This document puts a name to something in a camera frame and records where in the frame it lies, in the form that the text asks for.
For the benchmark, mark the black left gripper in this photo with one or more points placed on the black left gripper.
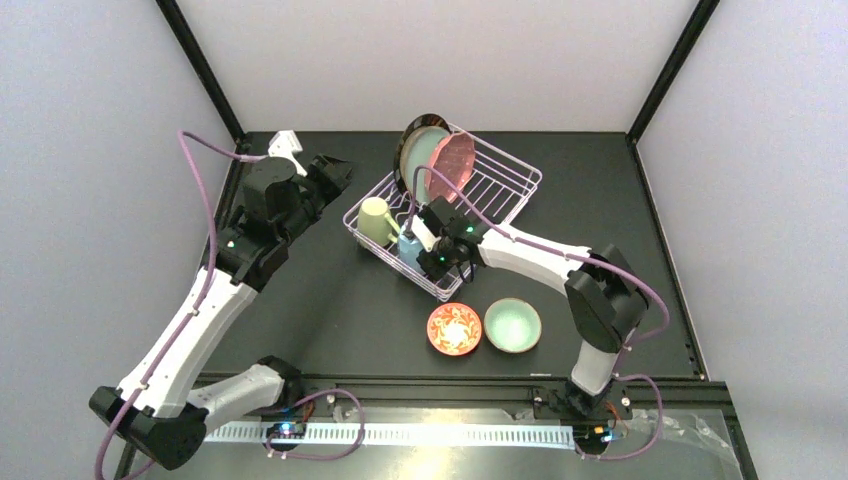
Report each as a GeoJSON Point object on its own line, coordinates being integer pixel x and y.
{"type": "Point", "coordinates": [318, 183]}

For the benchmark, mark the white wire dish rack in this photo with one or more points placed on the white wire dish rack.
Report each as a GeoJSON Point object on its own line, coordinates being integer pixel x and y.
{"type": "Point", "coordinates": [500, 187]}

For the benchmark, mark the light blue mug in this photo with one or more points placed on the light blue mug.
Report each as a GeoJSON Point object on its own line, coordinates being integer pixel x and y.
{"type": "Point", "coordinates": [409, 248]}

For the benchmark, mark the cream mug green handle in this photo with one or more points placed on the cream mug green handle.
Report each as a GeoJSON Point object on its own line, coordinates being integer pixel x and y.
{"type": "Point", "coordinates": [375, 222]}

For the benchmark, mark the orange floral small bowl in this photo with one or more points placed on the orange floral small bowl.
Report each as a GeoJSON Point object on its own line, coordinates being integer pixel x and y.
{"type": "Point", "coordinates": [454, 329]}

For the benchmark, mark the pink dotted plate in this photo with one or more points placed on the pink dotted plate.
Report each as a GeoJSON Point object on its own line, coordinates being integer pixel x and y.
{"type": "Point", "coordinates": [452, 162]}

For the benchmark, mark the green flower plate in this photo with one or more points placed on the green flower plate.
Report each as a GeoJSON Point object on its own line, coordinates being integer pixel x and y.
{"type": "Point", "coordinates": [417, 151]}

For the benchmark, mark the green glazed small bowl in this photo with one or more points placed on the green glazed small bowl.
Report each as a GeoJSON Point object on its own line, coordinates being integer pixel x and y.
{"type": "Point", "coordinates": [512, 325]}

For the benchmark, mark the black striped rim dinner plate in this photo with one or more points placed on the black striped rim dinner plate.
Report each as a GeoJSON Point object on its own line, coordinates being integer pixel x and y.
{"type": "Point", "coordinates": [428, 119]}

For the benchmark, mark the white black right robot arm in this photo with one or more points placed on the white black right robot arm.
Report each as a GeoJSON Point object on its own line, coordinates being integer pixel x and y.
{"type": "Point", "coordinates": [605, 298]}

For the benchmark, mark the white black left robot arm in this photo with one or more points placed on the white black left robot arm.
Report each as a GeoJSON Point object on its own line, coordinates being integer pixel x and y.
{"type": "Point", "coordinates": [157, 408]}

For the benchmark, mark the white led light strip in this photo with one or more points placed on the white led light strip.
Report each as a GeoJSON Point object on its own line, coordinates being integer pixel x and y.
{"type": "Point", "coordinates": [433, 434]}

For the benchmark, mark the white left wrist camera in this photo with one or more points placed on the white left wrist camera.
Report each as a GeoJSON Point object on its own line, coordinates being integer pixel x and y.
{"type": "Point", "coordinates": [286, 145]}

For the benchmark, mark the black frame post left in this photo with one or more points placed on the black frame post left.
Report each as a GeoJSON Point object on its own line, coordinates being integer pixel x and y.
{"type": "Point", "coordinates": [181, 29]}

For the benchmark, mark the black frame post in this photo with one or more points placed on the black frame post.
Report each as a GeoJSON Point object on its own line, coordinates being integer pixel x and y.
{"type": "Point", "coordinates": [181, 29]}
{"type": "Point", "coordinates": [685, 43]}

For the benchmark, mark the black frame post right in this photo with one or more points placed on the black frame post right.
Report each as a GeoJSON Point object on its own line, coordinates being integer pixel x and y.
{"type": "Point", "coordinates": [685, 43]}

